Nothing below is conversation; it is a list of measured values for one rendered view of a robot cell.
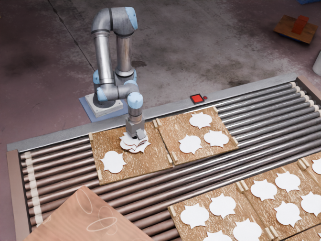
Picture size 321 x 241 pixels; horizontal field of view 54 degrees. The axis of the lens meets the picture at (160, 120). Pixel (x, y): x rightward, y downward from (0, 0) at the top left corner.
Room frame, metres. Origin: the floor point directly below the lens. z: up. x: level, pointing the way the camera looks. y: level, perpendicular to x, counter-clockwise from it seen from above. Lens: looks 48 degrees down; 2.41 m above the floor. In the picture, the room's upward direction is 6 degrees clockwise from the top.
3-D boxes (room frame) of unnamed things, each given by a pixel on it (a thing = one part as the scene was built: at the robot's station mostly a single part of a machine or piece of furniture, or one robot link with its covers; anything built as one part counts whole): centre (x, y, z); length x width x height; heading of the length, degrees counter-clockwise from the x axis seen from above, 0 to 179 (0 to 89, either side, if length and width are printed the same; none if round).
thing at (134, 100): (1.13, 0.14, 1.25); 0.09 x 0.08 x 0.11; 18
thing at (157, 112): (1.46, -0.08, 0.89); 2.08 x 0.09 x 0.06; 117
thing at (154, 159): (1.06, 0.16, 0.93); 0.41 x 0.35 x 0.02; 113
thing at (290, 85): (1.40, -0.11, 0.90); 1.95 x 0.05 x 0.05; 117
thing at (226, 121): (1.27, -0.18, 0.90); 1.95 x 0.05 x 0.05; 117
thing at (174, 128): (1.24, -0.22, 0.93); 0.41 x 0.35 x 0.02; 114
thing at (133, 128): (1.11, 0.13, 1.09); 0.12 x 0.09 x 0.16; 40
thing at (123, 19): (1.51, 0.26, 1.28); 0.15 x 0.12 x 0.55; 108
